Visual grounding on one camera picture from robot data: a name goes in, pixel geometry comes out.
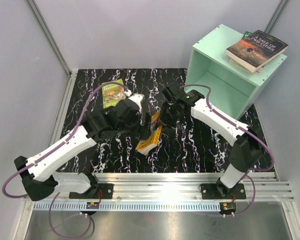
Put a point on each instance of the slotted white cable duct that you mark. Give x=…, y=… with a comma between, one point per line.
x=127, y=206

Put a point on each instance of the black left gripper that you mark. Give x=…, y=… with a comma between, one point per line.
x=145, y=132

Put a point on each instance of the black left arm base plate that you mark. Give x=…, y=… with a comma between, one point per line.
x=102, y=190

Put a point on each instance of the black marble pattern mat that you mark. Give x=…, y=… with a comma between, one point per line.
x=192, y=147

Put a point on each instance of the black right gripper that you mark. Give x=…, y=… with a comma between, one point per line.
x=162, y=118

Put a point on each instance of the aluminium corner post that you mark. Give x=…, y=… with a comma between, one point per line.
x=275, y=19
x=48, y=35

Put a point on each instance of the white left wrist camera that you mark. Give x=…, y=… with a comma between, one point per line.
x=135, y=97

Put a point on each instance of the green 104-storey treehouse book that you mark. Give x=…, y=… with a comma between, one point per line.
x=246, y=34

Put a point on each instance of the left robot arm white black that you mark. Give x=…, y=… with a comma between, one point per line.
x=40, y=178

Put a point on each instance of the right aluminium corner post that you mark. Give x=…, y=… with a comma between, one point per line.
x=275, y=19

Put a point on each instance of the mint green open cabinet box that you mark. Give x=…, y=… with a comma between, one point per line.
x=230, y=88

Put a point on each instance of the lime green 65-storey treehouse book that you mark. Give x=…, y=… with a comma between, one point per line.
x=112, y=94

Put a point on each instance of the left aluminium corner post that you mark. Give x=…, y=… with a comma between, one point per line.
x=48, y=35

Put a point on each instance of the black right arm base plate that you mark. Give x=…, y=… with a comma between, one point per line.
x=215, y=192

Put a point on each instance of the aluminium rail frame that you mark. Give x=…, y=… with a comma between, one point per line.
x=260, y=184

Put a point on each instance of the orange 130-storey treehouse book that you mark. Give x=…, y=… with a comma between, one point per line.
x=145, y=146

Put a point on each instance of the dark tale of two cities book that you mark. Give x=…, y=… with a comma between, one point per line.
x=256, y=50

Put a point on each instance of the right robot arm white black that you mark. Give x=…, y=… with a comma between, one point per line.
x=244, y=140

